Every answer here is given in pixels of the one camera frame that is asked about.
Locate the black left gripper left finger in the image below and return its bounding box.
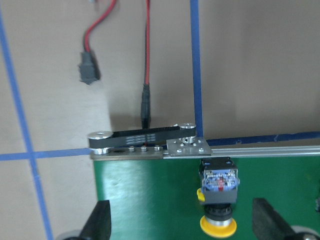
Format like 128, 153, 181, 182
56, 200, 111, 240

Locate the green conveyor belt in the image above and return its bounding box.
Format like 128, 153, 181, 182
91, 145, 320, 240

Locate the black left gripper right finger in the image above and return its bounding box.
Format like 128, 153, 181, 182
251, 198, 320, 240

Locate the black conveyor drive belt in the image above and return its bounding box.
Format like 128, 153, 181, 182
87, 123, 196, 155

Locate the red black power cable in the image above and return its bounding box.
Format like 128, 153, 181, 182
78, 0, 152, 129

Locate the yellow push button bottom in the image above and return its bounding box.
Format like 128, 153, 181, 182
196, 157, 240, 239

